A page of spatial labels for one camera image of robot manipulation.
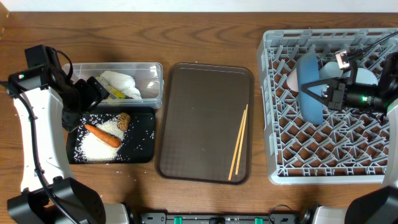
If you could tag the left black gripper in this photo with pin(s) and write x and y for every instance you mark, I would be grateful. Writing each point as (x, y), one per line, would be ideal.
(90, 94)

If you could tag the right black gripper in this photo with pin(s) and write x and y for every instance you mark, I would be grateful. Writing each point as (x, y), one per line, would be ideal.
(336, 94)

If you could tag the light blue cup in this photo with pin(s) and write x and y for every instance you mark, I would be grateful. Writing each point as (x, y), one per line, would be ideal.
(330, 70)

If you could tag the white napkin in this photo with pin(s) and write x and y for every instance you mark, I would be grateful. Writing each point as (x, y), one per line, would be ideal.
(123, 83)

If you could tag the light blue rice bowl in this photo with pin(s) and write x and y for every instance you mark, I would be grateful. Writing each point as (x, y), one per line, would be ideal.
(365, 77)

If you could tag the brown textured food piece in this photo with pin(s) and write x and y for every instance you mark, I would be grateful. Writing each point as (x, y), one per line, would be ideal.
(123, 121)

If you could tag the pink cup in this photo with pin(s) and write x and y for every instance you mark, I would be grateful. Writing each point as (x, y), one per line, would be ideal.
(292, 81)

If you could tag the orange carrot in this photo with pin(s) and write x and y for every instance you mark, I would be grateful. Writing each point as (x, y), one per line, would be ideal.
(103, 136)

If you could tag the yellow green snack wrapper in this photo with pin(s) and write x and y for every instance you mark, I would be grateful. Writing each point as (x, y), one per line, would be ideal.
(114, 94)

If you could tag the wooden chopstick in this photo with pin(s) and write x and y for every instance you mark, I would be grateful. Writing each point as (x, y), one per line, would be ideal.
(241, 140)
(236, 147)

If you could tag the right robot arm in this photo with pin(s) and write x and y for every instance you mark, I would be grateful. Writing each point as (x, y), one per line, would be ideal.
(379, 206)

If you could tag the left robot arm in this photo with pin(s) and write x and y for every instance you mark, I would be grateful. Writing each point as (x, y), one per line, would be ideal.
(49, 191)

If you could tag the grey dishwasher rack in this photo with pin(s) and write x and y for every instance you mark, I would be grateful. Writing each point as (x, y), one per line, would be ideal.
(346, 148)

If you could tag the black tray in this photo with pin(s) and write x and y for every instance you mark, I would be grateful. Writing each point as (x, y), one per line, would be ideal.
(140, 140)

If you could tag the white rice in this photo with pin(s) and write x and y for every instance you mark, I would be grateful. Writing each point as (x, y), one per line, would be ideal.
(99, 143)

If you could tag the clear plastic bin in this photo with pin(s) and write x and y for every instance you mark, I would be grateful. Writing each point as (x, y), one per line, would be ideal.
(147, 75)

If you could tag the brown serving tray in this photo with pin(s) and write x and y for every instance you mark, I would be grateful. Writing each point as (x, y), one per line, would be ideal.
(203, 109)

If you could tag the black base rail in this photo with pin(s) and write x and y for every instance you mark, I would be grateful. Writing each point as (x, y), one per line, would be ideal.
(163, 218)

